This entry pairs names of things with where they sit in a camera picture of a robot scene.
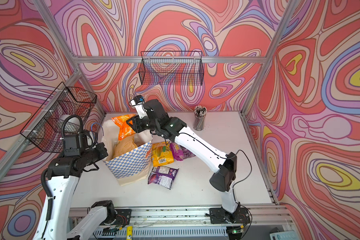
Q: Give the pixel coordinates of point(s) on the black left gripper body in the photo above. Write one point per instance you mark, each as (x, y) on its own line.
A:
(100, 151)

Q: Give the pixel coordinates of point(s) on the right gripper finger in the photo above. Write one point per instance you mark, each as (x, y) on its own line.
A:
(134, 126)
(134, 120)

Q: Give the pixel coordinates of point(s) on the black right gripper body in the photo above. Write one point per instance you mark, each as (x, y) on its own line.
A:
(139, 123)

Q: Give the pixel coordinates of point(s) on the orange snack bag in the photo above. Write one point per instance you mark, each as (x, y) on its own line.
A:
(125, 129)

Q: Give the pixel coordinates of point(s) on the tan snack bag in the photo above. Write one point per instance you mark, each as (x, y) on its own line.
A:
(124, 146)

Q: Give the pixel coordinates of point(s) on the yellow mango snack bag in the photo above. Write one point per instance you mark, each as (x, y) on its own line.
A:
(162, 154)

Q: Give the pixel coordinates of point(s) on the purple grape snack bag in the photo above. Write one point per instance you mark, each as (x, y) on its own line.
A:
(180, 153)

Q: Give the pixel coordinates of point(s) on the checkered paper bag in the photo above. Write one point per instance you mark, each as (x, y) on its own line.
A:
(132, 166)

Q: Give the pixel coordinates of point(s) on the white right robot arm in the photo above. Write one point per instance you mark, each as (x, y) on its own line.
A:
(223, 166)

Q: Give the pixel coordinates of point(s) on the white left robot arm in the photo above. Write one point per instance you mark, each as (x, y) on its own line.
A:
(60, 180)

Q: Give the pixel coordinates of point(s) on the purple berries snack bag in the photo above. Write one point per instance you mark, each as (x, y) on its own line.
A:
(163, 176)

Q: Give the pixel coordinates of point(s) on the silver bowl in basket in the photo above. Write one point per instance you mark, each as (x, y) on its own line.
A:
(73, 121)

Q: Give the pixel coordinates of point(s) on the cup of straws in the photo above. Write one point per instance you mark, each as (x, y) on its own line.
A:
(200, 113)

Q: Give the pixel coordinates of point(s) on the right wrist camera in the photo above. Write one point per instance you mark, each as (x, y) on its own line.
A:
(137, 103)

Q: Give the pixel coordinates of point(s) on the black wire basket left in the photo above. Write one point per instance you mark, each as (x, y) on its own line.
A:
(45, 130)

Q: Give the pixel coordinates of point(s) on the black wire basket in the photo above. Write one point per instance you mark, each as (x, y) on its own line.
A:
(171, 68)
(45, 130)

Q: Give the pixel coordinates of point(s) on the black wire basket back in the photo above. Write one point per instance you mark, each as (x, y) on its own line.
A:
(171, 68)

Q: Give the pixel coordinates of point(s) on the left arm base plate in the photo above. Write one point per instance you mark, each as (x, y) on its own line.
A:
(122, 218)

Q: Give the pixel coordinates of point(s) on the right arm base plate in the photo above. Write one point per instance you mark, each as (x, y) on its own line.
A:
(221, 216)

